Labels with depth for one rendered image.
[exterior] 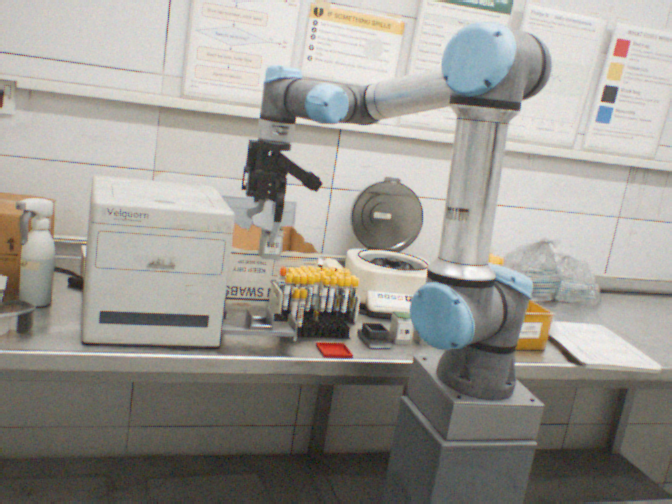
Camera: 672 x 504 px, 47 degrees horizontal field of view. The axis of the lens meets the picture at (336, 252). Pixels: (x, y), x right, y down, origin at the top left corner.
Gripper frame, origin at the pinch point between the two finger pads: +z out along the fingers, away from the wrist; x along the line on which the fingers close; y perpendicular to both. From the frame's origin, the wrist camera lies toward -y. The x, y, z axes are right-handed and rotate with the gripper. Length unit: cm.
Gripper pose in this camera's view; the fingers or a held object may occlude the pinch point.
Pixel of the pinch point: (271, 235)
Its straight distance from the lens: 165.9
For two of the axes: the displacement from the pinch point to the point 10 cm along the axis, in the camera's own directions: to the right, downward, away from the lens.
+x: 2.7, 2.7, -9.2
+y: -9.5, -0.7, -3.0
